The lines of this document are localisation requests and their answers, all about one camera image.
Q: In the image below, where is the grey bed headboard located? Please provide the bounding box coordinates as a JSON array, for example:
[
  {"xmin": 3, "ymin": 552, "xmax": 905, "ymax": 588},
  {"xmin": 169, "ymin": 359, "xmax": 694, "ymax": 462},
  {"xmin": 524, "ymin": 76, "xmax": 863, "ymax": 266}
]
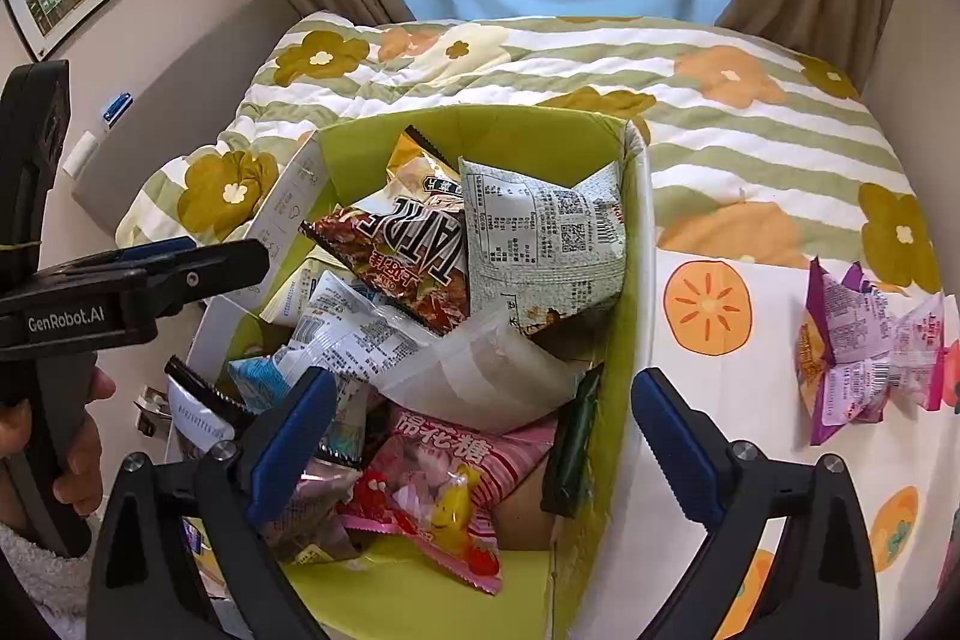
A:
[{"xmin": 71, "ymin": 0, "xmax": 301, "ymax": 229}]

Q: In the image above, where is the dark red snack packet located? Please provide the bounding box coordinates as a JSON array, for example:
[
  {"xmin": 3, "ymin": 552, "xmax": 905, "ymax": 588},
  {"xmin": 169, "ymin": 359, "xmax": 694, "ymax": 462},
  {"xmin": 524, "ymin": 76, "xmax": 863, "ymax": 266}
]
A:
[{"xmin": 300, "ymin": 197, "xmax": 472, "ymax": 339}]

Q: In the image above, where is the white silver printed packet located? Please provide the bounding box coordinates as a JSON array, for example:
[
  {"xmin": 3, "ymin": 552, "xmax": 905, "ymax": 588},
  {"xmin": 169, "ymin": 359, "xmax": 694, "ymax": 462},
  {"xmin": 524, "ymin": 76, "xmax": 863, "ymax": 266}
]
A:
[{"xmin": 274, "ymin": 269, "xmax": 428, "ymax": 386}]

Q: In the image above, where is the left forearm fluffy white sleeve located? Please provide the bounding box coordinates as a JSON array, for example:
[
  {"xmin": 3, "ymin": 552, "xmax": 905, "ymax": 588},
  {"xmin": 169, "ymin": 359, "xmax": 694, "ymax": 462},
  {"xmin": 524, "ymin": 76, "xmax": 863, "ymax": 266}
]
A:
[{"xmin": 0, "ymin": 520, "xmax": 92, "ymax": 620}]

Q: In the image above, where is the pink white snack packet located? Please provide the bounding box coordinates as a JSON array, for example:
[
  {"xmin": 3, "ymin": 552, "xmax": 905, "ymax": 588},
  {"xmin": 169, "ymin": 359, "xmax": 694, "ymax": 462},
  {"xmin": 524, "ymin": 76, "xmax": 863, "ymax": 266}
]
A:
[{"xmin": 885, "ymin": 291, "xmax": 947, "ymax": 412}]

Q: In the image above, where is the small white box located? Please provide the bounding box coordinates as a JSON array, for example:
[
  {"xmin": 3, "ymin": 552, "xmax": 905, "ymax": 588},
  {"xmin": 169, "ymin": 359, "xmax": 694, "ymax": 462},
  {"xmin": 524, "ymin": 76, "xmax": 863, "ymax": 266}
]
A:
[{"xmin": 64, "ymin": 130, "xmax": 98, "ymax": 176}]

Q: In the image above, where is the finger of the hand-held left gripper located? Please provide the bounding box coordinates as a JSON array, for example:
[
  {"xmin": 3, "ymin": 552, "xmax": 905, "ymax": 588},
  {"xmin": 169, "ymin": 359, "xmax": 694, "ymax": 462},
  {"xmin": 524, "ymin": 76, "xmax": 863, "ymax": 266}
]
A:
[
  {"xmin": 152, "ymin": 239, "xmax": 272, "ymax": 320},
  {"xmin": 41, "ymin": 236, "xmax": 201, "ymax": 280}
]

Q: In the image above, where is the purple snack packet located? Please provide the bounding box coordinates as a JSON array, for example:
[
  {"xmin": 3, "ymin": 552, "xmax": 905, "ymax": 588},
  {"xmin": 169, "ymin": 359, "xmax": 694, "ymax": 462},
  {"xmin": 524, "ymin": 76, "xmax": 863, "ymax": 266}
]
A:
[{"xmin": 796, "ymin": 257, "xmax": 912, "ymax": 446}]

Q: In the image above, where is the dark green snack packet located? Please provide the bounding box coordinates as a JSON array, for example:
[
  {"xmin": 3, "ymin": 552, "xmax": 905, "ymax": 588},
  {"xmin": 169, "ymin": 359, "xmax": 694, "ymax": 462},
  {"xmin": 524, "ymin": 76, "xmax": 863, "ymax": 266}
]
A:
[{"xmin": 540, "ymin": 362, "xmax": 607, "ymax": 519}]

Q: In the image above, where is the floral striped blanket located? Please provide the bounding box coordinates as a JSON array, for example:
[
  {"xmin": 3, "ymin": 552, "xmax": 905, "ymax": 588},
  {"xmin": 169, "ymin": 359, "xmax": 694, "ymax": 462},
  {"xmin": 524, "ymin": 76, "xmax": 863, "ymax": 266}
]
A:
[{"xmin": 116, "ymin": 10, "xmax": 942, "ymax": 296}]

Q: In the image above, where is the green cardboard box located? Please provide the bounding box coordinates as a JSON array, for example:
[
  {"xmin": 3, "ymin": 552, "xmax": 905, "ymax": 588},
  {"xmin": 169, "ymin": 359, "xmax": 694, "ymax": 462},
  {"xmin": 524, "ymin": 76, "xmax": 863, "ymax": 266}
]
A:
[{"xmin": 161, "ymin": 104, "xmax": 659, "ymax": 640}]

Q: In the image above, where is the blue white snack packet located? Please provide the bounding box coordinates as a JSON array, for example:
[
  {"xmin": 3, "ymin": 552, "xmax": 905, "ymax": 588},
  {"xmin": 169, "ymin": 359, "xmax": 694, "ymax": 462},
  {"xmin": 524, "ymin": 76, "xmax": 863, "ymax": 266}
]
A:
[{"xmin": 227, "ymin": 355, "xmax": 301, "ymax": 416}]

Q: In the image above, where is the pink marshmallow packet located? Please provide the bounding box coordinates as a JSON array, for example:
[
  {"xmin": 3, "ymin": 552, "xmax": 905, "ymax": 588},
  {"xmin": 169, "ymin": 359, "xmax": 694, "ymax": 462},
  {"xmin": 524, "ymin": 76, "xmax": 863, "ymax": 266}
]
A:
[{"xmin": 337, "ymin": 404, "xmax": 560, "ymax": 596}]

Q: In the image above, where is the white packet black zigzag edge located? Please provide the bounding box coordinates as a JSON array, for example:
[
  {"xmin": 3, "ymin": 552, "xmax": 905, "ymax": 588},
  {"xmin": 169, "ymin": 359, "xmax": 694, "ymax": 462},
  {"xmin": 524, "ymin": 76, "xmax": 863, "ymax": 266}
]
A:
[{"xmin": 163, "ymin": 355, "xmax": 252, "ymax": 453}]

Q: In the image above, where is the pale grey printed snack packet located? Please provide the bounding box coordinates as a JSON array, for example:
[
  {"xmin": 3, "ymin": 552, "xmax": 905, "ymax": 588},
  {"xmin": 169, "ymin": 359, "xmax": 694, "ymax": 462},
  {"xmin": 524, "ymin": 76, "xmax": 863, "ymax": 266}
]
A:
[{"xmin": 457, "ymin": 156, "xmax": 627, "ymax": 337}]

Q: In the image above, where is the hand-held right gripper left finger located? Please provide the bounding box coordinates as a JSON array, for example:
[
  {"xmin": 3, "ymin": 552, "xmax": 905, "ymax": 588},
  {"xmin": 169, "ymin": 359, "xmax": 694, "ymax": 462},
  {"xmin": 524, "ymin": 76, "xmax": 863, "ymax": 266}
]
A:
[{"xmin": 86, "ymin": 368, "xmax": 340, "ymax": 640}]

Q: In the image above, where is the beige snack packet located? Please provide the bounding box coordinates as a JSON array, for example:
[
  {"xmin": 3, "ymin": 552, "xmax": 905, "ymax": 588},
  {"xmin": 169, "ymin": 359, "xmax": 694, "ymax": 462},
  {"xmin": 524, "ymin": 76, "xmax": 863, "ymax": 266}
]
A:
[{"xmin": 259, "ymin": 257, "xmax": 331, "ymax": 330}]

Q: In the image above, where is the clear plastic bag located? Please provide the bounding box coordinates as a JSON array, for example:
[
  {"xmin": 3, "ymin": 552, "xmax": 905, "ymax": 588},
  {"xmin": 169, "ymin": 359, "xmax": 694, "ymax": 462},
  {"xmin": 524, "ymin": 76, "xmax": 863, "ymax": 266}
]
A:
[{"xmin": 371, "ymin": 310, "xmax": 586, "ymax": 435}]

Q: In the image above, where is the dark glossy snack packet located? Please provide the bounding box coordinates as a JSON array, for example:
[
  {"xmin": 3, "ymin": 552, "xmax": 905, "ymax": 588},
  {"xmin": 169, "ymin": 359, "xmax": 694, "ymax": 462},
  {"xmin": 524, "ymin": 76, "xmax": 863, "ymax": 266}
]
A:
[{"xmin": 262, "ymin": 452, "xmax": 365, "ymax": 566}]

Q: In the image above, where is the person's left hand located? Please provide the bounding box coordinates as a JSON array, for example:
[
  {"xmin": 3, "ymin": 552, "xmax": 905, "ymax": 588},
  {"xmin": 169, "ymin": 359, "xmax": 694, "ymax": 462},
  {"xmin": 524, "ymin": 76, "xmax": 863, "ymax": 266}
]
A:
[{"xmin": 0, "ymin": 366, "xmax": 117, "ymax": 515}]

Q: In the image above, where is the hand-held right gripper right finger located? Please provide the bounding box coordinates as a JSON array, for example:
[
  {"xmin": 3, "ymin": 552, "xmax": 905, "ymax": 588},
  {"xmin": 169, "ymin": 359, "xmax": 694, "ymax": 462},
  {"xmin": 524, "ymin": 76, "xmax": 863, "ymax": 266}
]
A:
[{"xmin": 630, "ymin": 368, "xmax": 880, "ymax": 640}]

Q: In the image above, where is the yellow snack packet black edge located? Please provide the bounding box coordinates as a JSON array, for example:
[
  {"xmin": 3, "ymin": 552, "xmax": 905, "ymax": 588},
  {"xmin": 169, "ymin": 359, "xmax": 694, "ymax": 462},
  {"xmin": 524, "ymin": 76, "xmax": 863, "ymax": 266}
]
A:
[{"xmin": 384, "ymin": 126, "xmax": 466, "ymax": 214}]

